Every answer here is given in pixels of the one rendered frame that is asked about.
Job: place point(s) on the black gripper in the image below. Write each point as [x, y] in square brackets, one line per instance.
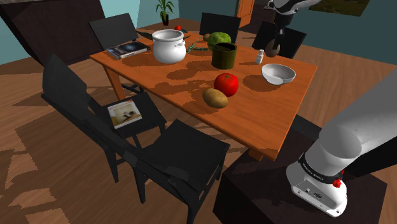
[282, 22]

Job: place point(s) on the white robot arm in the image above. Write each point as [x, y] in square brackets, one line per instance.
[347, 139]

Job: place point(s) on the black chair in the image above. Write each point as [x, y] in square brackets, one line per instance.
[219, 26]
[173, 155]
[293, 42]
[65, 86]
[113, 31]

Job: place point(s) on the orange wooden door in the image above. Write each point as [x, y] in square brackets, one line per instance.
[245, 11]

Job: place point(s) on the small white shaker bottle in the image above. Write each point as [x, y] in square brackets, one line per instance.
[259, 57]

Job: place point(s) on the white bowl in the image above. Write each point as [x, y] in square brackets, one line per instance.
[278, 74]

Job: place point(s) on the green cabbage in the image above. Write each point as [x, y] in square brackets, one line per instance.
[219, 37]

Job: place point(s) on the dark green cylindrical cup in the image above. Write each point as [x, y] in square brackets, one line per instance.
[224, 57]

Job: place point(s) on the small brown round fruit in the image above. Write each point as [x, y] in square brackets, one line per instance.
[206, 37]

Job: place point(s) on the red tomato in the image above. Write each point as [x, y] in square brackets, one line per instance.
[226, 84]

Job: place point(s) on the orange wooden dining table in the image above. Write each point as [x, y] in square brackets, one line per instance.
[257, 105]

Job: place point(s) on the green thin utensil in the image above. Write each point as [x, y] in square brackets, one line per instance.
[195, 46]

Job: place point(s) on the brown potato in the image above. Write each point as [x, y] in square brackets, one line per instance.
[215, 98]

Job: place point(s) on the small red round fruit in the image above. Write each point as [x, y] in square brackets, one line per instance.
[177, 28]

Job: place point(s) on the white round pot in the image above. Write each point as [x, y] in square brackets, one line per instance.
[169, 49]

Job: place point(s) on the green potted plant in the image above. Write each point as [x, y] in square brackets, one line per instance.
[164, 11]

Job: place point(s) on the dark cover book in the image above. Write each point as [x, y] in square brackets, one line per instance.
[128, 49]

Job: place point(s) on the white cover book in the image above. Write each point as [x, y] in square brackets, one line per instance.
[124, 114]

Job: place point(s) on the dark brown sofa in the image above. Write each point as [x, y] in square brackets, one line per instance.
[52, 31]

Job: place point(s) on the green wall picture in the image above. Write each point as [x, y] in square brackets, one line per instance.
[339, 6]

